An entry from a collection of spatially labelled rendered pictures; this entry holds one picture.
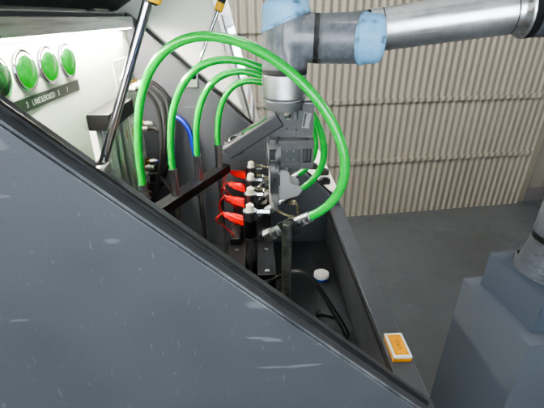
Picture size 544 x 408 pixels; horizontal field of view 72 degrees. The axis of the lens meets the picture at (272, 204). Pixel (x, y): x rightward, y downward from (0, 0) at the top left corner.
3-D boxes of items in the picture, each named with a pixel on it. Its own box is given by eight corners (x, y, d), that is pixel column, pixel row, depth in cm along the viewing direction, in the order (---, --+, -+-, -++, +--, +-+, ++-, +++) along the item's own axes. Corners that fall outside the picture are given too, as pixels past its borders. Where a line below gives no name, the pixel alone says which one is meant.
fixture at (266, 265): (276, 330, 82) (276, 273, 75) (230, 331, 81) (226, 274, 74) (269, 244, 112) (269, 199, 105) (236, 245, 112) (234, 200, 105)
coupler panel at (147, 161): (149, 197, 91) (127, 61, 77) (135, 197, 91) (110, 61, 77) (161, 176, 102) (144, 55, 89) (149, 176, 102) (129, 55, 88)
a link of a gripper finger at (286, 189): (301, 216, 71) (303, 171, 67) (269, 217, 71) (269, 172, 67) (299, 209, 74) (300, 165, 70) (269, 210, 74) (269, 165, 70)
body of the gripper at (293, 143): (312, 172, 67) (316, 104, 61) (264, 173, 66) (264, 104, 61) (307, 158, 74) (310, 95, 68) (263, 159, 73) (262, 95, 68)
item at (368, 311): (413, 463, 61) (431, 398, 54) (386, 465, 61) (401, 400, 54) (337, 251, 116) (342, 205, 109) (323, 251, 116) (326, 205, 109)
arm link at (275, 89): (262, 77, 59) (261, 70, 66) (262, 106, 61) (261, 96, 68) (309, 76, 59) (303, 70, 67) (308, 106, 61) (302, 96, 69)
